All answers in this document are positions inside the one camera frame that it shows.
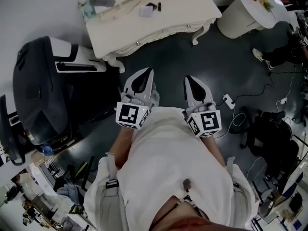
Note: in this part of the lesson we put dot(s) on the white vanity drawer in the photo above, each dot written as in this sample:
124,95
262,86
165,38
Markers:
134,43
190,25

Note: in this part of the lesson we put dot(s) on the black bag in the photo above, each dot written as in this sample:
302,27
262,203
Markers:
10,133

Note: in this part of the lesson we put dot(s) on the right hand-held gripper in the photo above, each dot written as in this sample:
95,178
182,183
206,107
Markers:
208,121

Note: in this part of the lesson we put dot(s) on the person's right forearm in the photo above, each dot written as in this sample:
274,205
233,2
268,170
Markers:
214,150

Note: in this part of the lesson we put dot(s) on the white floor appliance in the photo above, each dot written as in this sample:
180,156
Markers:
79,61

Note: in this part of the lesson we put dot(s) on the pale square makeup box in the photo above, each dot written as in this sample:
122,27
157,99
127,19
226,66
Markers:
146,11

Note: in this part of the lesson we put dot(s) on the teal packet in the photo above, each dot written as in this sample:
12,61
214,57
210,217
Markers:
86,9

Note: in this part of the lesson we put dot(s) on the white power strip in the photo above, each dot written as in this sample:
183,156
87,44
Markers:
229,101

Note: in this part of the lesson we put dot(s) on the person's left forearm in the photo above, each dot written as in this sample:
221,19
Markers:
120,150

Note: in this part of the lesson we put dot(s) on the black makeup tube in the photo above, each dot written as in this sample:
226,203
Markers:
159,6

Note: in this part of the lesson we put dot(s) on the black makeup compact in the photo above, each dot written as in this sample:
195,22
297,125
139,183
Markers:
151,5

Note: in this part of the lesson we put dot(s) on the clear water bottle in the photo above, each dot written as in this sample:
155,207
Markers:
46,149

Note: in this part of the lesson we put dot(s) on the round white side table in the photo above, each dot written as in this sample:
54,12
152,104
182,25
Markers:
243,16

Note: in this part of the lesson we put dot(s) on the thin makeup pencil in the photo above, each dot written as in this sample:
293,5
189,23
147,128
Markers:
133,7

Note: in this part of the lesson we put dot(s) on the small brown clip microphone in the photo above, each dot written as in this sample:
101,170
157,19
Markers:
186,183

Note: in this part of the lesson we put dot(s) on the black office chair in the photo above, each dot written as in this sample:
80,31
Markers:
269,138

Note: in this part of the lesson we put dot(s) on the white vanity table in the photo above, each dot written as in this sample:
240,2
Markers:
168,20

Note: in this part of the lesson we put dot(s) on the person's white shirt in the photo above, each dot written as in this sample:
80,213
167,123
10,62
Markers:
168,153

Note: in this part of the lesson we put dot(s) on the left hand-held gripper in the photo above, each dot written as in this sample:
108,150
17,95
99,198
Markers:
127,115

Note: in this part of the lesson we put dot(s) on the blue jeans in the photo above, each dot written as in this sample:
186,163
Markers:
68,194

